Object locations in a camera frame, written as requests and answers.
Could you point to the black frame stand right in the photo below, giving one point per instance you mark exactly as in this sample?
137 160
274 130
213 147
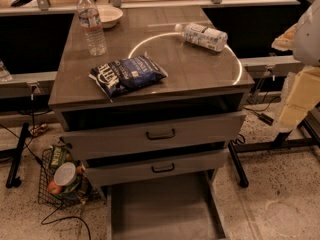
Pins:
311 123

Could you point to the black table leg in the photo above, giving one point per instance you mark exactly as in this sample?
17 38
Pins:
13 180
244 183

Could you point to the black wire basket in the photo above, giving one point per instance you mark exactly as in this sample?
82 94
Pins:
82 193

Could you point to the clear water bottle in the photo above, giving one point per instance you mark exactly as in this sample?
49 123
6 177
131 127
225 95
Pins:
91 26

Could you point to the grey drawer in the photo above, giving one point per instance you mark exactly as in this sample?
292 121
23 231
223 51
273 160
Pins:
156 168
160 135

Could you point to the black power adapter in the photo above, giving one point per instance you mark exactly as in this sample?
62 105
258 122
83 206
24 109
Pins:
266 119

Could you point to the blue chip bag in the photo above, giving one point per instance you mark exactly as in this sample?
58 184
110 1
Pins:
127 75

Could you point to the black table leg right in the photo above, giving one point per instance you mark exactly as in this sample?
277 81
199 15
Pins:
244 183

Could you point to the can with white lid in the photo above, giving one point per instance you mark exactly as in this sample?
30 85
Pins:
66 178

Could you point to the black table leg left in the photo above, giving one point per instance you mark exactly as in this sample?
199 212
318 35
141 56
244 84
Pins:
13 180

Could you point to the middle grey drawer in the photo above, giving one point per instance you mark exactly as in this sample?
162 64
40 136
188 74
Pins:
156 168

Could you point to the green chip bag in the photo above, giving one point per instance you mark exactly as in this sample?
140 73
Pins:
59 156

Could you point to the top grey drawer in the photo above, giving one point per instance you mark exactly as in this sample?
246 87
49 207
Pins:
160 135

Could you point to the white bowl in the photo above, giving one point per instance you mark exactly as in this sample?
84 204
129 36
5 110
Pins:
110 16

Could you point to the grey drawer cabinet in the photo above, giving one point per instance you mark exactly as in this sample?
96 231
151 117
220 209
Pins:
151 120

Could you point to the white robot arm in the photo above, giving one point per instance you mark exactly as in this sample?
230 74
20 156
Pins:
303 38

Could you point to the white labelled bottle lying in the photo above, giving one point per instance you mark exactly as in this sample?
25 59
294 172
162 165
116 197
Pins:
203 36

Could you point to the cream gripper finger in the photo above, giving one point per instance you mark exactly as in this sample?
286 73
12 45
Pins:
285 41
300 94

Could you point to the bottom open drawer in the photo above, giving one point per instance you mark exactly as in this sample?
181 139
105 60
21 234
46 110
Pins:
180 207

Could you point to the red apple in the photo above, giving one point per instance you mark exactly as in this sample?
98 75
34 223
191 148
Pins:
54 189

